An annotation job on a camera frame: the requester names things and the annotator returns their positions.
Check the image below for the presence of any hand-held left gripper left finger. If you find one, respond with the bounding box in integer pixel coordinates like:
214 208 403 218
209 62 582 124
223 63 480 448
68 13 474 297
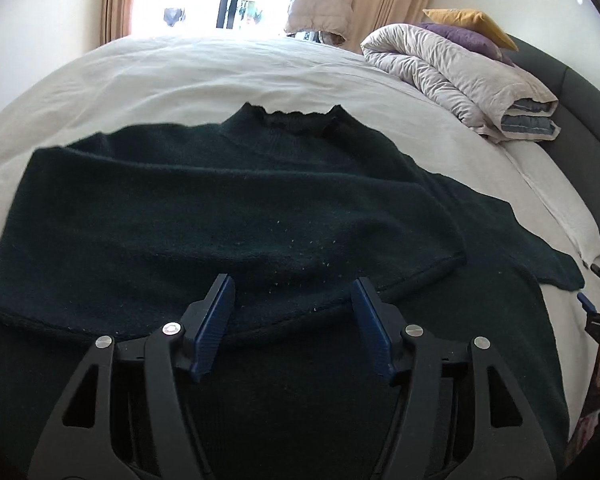
27 274 237 480

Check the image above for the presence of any purple pillow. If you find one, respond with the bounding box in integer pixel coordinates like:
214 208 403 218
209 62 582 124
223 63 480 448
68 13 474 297
419 22 516 67

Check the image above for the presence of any beige puffer jacket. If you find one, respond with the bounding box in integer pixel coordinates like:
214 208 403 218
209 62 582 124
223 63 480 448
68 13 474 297
284 0 356 47

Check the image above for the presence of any folded beige grey duvet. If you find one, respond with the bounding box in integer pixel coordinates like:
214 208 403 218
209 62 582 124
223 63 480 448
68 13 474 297
361 23 561 146

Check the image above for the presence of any yellow pillow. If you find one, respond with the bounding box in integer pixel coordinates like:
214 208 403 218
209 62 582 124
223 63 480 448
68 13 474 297
422 8 520 52

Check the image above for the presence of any dark green knit sweater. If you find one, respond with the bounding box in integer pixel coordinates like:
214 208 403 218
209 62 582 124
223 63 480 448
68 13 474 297
0 102 586 480

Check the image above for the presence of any bed with white sheet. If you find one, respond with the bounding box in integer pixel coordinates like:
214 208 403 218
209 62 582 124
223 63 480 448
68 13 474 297
0 34 600 461

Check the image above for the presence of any dark grey upholstered headboard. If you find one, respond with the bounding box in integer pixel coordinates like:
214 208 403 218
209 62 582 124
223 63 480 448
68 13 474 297
502 34 600 273

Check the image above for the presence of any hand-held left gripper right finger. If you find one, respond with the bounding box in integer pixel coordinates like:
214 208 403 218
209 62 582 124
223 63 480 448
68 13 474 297
351 277 556 480

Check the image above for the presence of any person's right forearm patterned sleeve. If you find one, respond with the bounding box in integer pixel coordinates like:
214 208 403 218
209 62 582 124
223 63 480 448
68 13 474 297
565 319 600 467

